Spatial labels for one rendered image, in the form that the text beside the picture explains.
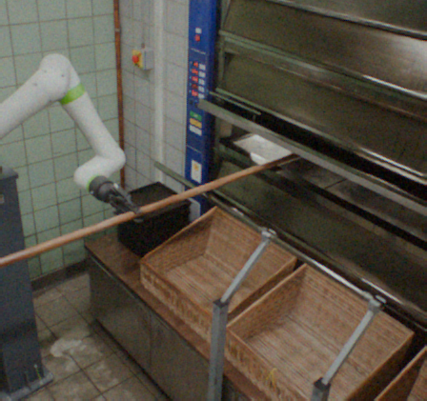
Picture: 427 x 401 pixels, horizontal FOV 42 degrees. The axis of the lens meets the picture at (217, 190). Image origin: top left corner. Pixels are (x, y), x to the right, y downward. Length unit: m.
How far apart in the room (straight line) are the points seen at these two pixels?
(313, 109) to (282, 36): 0.31
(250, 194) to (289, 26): 0.82
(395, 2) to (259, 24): 0.62
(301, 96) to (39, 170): 1.65
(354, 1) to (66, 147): 1.90
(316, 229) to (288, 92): 0.59
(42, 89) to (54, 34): 1.09
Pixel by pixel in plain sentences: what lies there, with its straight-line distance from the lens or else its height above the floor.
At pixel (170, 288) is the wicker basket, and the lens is 2.51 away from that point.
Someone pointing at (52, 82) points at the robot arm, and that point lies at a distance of 2.04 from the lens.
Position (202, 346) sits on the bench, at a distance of 2.42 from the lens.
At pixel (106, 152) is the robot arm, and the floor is 1.30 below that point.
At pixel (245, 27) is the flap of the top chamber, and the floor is 1.77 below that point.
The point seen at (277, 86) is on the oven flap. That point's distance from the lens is 2.37.
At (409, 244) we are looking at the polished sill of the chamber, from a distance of 2.14.
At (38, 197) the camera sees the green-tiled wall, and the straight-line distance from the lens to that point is 3.38.
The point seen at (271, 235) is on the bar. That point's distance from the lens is 2.04.
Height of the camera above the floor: 2.28
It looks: 29 degrees down
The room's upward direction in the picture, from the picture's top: 3 degrees clockwise
